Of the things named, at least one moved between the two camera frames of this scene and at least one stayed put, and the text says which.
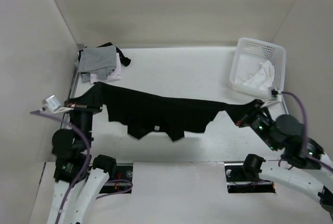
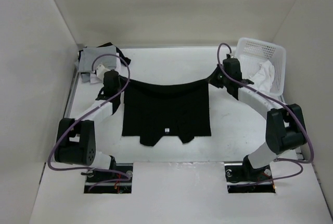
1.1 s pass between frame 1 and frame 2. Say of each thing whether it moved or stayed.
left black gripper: moved
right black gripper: moved
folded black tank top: stayed
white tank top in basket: stayed
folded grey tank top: stayed
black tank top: moved
